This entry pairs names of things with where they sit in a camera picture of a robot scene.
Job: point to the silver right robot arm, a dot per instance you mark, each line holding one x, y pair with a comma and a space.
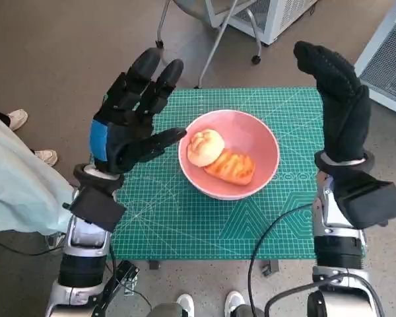
336, 251

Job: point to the dark leg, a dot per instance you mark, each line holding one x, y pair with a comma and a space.
247, 312

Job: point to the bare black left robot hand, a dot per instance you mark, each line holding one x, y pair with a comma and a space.
128, 132

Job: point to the round toy bread bun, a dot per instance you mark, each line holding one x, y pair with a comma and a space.
204, 147

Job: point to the grey chair with casters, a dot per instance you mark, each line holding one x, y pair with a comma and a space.
217, 36

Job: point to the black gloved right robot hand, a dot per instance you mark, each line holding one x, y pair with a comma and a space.
343, 115

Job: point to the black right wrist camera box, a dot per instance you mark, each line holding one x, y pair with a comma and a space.
369, 198

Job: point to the pink bowl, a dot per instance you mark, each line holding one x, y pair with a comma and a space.
244, 132

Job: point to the white cabinet with mesh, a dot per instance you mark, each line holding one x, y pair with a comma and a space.
389, 66
283, 16

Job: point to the grey leg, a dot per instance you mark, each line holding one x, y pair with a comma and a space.
165, 311

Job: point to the person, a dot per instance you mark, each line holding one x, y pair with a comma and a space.
13, 185

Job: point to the black metal stand frame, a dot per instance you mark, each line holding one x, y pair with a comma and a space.
125, 277

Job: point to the white shoe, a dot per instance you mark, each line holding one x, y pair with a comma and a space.
185, 304
235, 301

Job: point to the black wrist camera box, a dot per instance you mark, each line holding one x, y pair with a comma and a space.
95, 208
369, 198

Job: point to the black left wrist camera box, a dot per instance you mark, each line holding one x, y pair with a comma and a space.
95, 208

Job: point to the person's beige shoe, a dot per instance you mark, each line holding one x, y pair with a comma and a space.
47, 157
18, 119

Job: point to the green cutting mat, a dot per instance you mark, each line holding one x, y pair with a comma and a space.
184, 224

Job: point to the black table bracket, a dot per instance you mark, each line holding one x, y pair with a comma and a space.
154, 265
270, 267

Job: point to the long orange toy bread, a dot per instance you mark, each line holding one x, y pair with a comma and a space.
234, 168

